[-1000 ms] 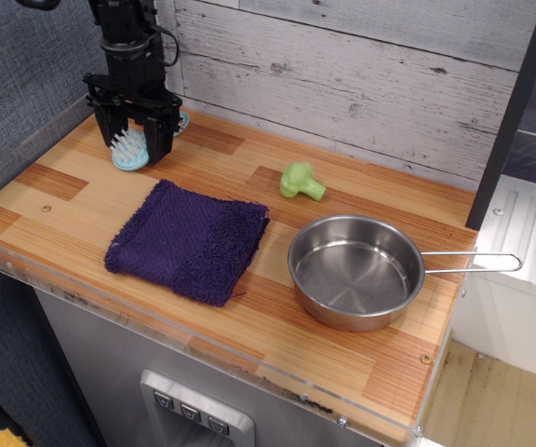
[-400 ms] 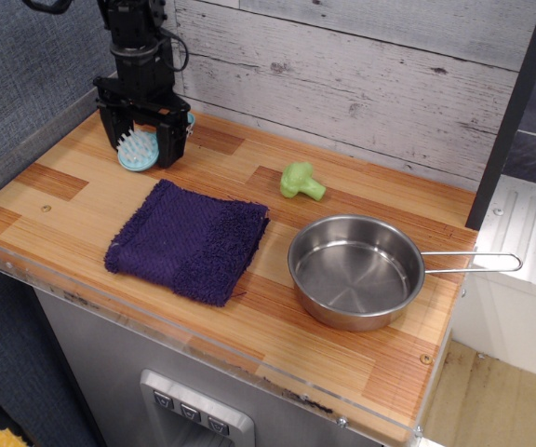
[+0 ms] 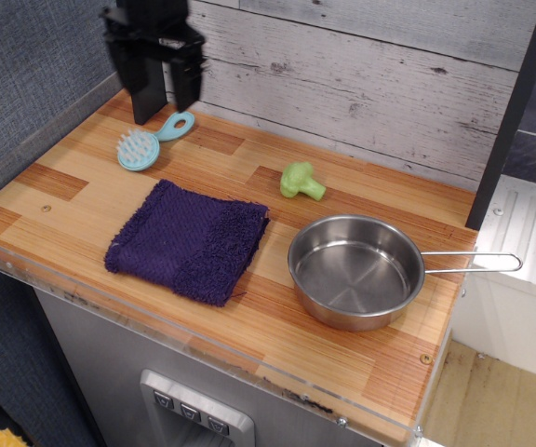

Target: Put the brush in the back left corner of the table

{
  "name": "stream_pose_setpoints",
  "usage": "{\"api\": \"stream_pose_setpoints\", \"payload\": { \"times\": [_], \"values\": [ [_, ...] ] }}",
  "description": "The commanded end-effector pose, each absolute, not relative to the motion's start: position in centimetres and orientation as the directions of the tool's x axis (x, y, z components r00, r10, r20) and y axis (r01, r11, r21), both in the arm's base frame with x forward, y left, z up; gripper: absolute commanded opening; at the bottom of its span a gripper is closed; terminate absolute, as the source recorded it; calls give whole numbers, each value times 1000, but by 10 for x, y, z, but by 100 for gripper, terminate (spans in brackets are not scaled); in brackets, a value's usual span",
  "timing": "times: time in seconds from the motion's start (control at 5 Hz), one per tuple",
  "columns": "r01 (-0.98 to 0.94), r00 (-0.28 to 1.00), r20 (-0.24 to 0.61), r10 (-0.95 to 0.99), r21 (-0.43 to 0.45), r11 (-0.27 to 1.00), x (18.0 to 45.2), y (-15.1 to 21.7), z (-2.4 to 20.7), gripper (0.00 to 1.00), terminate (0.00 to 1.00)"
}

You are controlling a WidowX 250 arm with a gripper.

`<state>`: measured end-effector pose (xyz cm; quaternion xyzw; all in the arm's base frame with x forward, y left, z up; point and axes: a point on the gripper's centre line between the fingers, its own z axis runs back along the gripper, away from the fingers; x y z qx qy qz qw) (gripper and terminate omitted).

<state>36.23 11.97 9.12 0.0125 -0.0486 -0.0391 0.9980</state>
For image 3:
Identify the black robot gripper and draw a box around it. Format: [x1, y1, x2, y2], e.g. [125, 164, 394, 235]
[100, 1, 205, 112]

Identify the light blue scrub brush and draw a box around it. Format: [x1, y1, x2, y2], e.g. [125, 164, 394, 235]
[116, 112, 195, 171]

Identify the green toy broccoli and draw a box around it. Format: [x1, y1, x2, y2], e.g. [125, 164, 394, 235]
[280, 162, 326, 201]

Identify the purple folded towel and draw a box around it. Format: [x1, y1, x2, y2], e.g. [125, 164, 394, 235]
[104, 180, 269, 306]

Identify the clear acrylic table edge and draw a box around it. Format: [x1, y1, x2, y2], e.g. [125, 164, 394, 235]
[0, 247, 422, 446]

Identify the stainless steel pan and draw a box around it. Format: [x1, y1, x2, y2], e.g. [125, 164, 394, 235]
[287, 213, 525, 333]

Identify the silver dispenser control panel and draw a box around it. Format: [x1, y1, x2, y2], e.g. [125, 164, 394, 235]
[140, 369, 256, 446]

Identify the white toy sink drainboard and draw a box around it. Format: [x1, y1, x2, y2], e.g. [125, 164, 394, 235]
[476, 176, 536, 286]

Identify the yellow object bottom left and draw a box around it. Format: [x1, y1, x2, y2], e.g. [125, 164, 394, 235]
[0, 429, 28, 447]

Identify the black left upright post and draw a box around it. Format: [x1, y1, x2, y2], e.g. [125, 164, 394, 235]
[131, 58, 167, 125]

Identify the black upright post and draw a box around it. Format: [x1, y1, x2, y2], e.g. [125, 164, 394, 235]
[465, 24, 536, 230]
[131, 58, 167, 125]

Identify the black right upright post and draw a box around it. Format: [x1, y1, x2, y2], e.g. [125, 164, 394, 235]
[465, 24, 536, 230]

